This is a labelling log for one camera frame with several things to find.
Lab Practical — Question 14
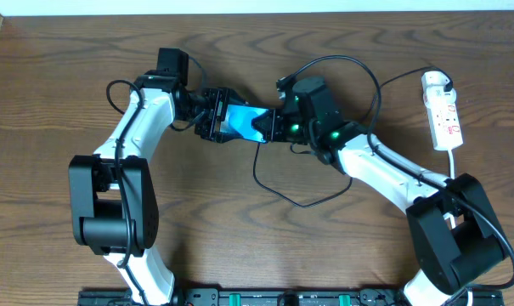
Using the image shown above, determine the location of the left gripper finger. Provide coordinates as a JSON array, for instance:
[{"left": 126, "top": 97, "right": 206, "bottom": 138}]
[
  {"left": 227, "top": 88, "right": 249, "bottom": 106},
  {"left": 216, "top": 132, "right": 245, "bottom": 144}
]

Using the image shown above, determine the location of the blue Samsung Galaxy smartphone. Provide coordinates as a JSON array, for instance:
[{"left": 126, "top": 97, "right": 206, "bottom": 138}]
[{"left": 219, "top": 105, "right": 268, "bottom": 143}]

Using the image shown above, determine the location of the black USB charging cable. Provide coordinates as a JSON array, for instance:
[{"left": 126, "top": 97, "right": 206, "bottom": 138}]
[{"left": 252, "top": 65, "right": 454, "bottom": 209}]

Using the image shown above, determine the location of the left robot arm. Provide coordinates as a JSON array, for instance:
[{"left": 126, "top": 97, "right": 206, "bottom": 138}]
[{"left": 68, "top": 48, "right": 247, "bottom": 305}]

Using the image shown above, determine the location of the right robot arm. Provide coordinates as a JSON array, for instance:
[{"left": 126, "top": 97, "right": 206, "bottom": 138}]
[{"left": 251, "top": 76, "right": 511, "bottom": 305}]

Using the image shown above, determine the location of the white charger adapter plug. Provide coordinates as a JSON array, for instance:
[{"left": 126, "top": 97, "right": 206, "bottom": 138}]
[{"left": 421, "top": 70, "right": 457, "bottom": 109}]

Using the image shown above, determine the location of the white power strip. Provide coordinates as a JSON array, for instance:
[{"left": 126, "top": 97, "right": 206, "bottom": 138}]
[{"left": 426, "top": 102, "right": 463, "bottom": 151}]

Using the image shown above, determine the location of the white power strip cord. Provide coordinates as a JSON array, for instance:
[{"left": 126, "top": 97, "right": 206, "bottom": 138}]
[{"left": 446, "top": 148, "right": 474, "bottom": 306}]

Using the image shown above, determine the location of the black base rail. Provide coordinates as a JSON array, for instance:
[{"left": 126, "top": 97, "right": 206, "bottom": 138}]
[{"left": 76, "top": 288, "right": 506, "bottom": 306}]

